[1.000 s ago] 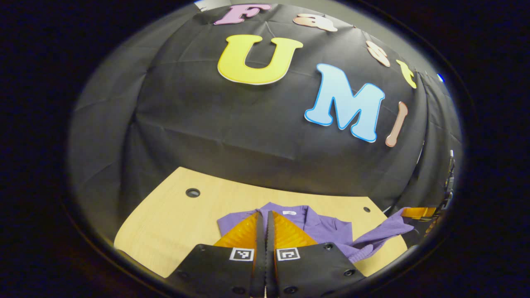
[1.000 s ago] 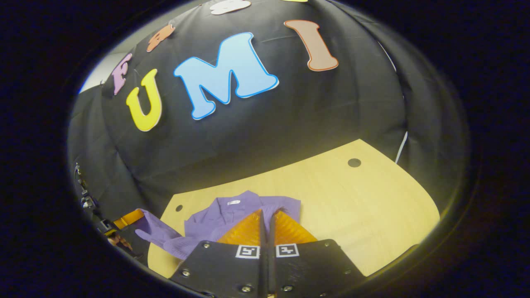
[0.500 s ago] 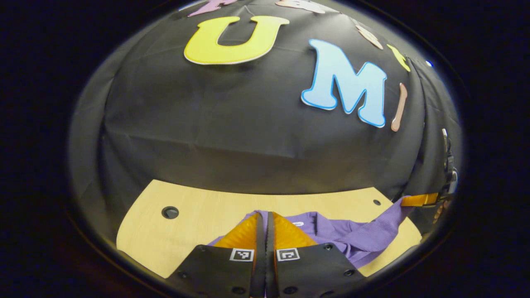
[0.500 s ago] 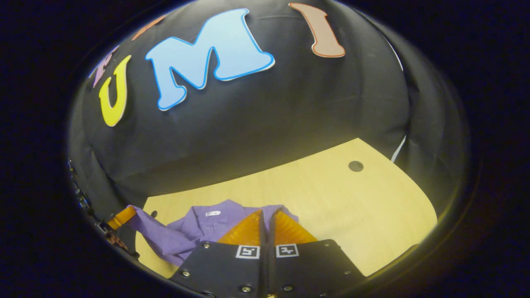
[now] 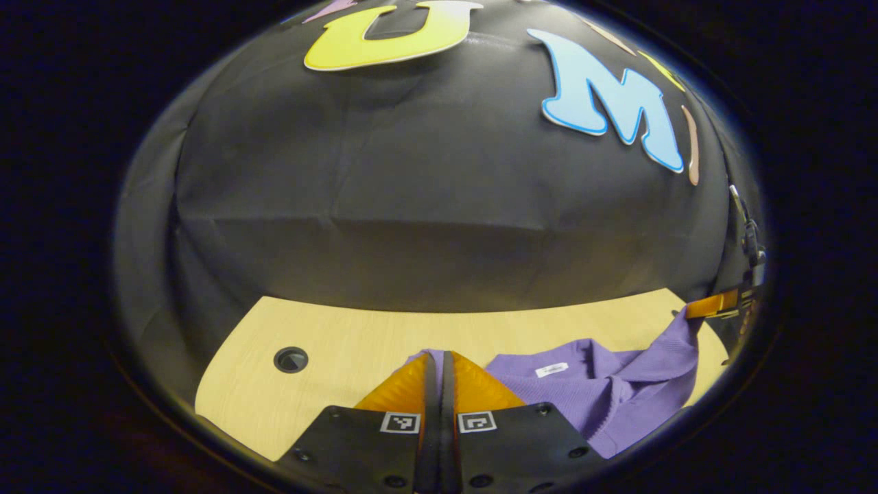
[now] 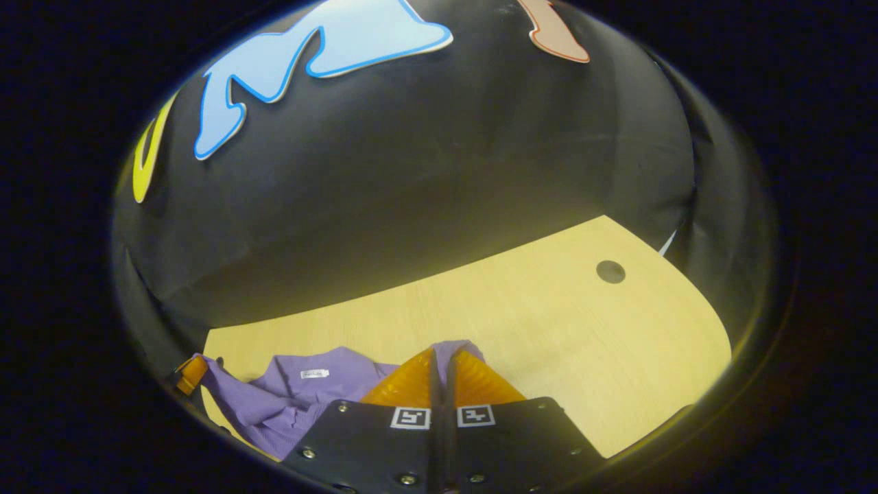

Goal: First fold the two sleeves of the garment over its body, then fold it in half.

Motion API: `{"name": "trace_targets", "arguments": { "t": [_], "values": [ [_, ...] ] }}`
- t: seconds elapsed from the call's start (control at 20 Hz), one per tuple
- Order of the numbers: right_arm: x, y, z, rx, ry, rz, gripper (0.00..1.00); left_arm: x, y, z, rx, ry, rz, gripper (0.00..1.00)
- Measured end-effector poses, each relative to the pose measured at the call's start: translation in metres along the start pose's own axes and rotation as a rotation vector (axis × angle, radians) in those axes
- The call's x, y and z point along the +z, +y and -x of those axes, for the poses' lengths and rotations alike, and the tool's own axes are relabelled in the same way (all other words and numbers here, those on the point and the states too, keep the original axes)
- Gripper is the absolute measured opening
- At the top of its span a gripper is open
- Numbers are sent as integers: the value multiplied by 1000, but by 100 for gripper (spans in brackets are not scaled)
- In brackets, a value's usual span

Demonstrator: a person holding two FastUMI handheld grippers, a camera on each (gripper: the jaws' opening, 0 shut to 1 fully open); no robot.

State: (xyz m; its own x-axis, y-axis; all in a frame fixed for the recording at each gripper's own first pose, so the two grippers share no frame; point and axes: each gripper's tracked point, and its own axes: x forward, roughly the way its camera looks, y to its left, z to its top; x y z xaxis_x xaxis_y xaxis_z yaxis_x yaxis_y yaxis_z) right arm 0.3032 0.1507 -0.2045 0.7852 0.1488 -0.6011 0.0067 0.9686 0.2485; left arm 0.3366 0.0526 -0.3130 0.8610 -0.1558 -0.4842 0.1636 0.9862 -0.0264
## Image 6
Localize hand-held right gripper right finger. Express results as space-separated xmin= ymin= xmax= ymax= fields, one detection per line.
xmin=444 ymin=349 xmax=610 ymax=494

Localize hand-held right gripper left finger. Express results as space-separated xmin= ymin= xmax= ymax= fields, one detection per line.
xmin=280 ymin=346 xmax=448 ymax=494

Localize purple collared shirt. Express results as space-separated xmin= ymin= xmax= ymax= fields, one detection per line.
xmin=194 ymin=340 xmax=489 ymax=462

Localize black backdrop cloth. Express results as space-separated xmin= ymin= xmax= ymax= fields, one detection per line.
xmin=113 ymin=0 xmax=750 ymax=388

